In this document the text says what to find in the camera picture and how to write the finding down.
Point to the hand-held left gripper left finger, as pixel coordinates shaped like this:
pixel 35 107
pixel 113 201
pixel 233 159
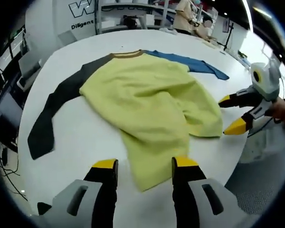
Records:
pixel 102 185

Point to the black backpack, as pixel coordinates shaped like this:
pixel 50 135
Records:
pixel 130 21

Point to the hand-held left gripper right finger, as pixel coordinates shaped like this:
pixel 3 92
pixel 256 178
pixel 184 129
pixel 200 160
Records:
pixel 187 187

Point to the black tripod stand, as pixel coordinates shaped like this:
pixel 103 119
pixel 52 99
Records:
pixel 229 35

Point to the grey metal shelving rack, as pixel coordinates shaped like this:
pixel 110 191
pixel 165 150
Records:
pixel 133 9

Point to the person's right hand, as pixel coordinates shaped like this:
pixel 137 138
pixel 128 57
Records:
pixel 279 109

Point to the beige folded cloth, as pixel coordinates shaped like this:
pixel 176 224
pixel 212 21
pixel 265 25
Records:
pixel 210 44

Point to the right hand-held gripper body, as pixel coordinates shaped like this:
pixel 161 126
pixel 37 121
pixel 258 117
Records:
pixel 268 83

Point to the yellow blue grey garment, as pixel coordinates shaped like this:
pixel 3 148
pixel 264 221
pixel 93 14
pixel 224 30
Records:
pixel 145 99

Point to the grey mesh office chair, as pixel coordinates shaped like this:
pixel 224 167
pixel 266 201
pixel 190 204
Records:
pixel 263 152

